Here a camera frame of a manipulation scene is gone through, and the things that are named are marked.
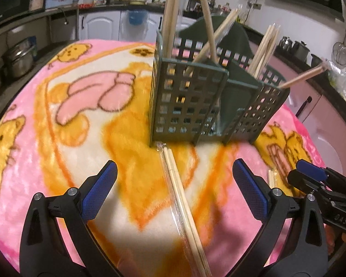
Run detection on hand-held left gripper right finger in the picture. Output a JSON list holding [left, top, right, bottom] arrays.
[[229, 158, 329, 277]]

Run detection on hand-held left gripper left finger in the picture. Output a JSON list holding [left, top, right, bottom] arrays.
[[20, 160, 124, 277]]

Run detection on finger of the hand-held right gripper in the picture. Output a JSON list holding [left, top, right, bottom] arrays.
[[295, 159, 346, 192], [287, 170, 318, 196]]

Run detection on green plastic utensil basket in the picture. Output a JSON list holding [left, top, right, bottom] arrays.
[[148, 16, 290, 148]]

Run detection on pink printed blanket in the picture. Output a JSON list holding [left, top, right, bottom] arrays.
[[0, 39, 326, 277]]

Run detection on large steel kettle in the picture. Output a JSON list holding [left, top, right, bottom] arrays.
[[292, 40, 311, 62]]

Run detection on hanging mesh strainer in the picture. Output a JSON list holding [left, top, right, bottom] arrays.
[[332, 19, 346, 62]]

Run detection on small steel kettle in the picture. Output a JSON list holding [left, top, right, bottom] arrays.
[[278, 36, 292, 53]]

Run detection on stacked steel pots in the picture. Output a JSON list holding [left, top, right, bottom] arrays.
[[2, 38, 37, 79]]

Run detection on hanging blue plastic bag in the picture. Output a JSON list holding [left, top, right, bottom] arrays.
[[128, 9, 148, 25]]

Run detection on grey shelf unit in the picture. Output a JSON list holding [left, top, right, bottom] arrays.
[[0, 6, 79, 113]]

